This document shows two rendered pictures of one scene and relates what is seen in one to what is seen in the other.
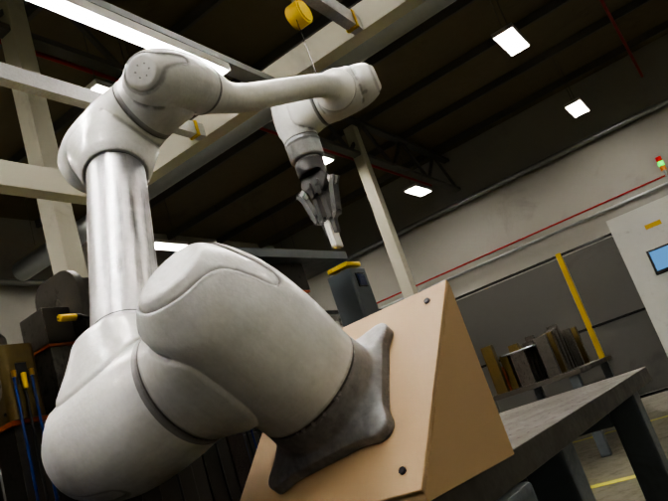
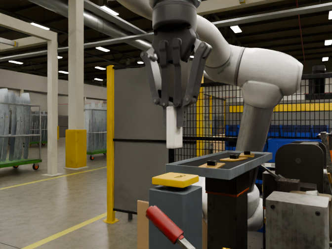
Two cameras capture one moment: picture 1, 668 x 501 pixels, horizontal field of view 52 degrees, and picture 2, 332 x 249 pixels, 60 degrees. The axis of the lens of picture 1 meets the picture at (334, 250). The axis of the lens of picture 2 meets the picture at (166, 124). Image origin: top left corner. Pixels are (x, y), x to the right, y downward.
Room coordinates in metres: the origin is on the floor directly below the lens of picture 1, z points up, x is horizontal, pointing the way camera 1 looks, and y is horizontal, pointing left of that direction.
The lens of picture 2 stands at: (2.09, -0.04, 1.25)
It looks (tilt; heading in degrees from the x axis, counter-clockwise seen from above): 0 degrees down; 178
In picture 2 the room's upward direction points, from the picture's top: straight up
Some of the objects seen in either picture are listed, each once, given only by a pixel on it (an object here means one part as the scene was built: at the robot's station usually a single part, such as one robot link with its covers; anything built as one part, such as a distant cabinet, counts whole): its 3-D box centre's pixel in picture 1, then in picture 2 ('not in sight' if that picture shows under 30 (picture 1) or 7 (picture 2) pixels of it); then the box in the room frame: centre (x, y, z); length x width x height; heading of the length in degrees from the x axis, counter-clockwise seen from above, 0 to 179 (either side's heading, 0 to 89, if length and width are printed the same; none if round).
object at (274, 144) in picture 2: not in sight; (297, 150); (0.45, 0.77, 1.10); 0.30 x 0.17 x 0.13; 61
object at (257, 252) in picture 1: (271, 266); (228, 161); (1.38, 0.13, 1.16); 0.37 x 0.14 x 0.02; 147
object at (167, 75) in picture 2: (326, 199); (168, 75); (1.59, -0.02, 1.33); 0.04 x 0.01 x 0.11; 147
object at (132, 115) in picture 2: not in sight; (152, 145); (-1.33, -0.10, 1.00); 1.34 x 0.14 x 2.00; 61
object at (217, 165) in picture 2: not in sight; (212, 163); (1.49, 0.07, 1.17); 0.08 x 0.04 x 0.01; 153
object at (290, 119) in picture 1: (296, 111); not in sight; (1.60, -0.02, 1.58); 0.13 x 0.11 x 0.16; 70
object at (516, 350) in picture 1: (556, 389); not in sight; (6.71, -1.56, 0.57); 1.86 x 0.90 x 1.14; 154
